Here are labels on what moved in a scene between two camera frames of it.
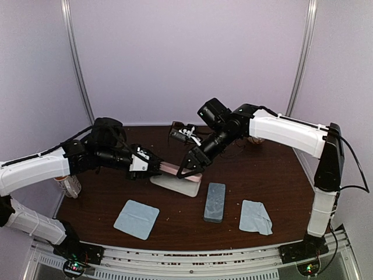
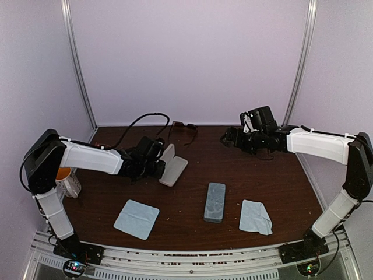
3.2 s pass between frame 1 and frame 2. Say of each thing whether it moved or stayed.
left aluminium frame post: stayed
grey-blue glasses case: stayed
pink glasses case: moved
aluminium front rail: stayed
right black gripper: moved
